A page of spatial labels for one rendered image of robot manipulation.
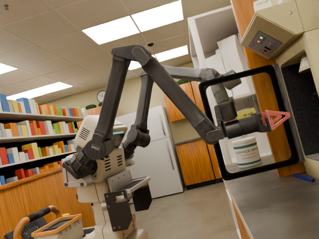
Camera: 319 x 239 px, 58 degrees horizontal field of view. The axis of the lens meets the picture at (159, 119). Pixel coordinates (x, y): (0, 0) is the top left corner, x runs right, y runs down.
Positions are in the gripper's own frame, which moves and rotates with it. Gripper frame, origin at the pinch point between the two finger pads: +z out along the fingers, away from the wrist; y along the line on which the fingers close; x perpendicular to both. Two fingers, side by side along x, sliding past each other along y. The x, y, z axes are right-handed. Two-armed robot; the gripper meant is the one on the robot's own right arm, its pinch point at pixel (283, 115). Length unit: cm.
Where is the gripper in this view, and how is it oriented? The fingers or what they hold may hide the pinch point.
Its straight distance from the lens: 105.0
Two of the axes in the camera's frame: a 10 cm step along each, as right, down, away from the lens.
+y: 1.3, 0.1, 9.9
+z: 9.5, -2.8, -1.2
